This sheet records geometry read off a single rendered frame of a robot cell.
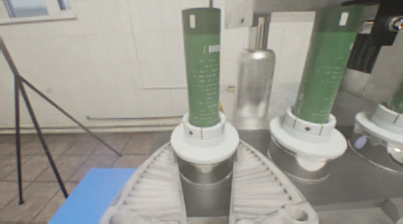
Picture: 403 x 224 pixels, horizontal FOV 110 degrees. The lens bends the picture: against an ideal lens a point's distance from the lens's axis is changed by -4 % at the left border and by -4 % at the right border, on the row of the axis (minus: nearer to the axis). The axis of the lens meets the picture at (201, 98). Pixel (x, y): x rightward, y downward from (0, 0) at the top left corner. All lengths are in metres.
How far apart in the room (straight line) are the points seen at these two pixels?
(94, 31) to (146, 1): 0.62
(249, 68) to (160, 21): 1.45
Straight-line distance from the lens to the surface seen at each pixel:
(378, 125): 0.26
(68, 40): 2.12
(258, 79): 0.28
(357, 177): 0.24
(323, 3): 0.28
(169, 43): 1.65
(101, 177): 0.87
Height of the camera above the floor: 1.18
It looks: 24 degrees down
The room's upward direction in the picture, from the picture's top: 2 degrees counter-clockwise
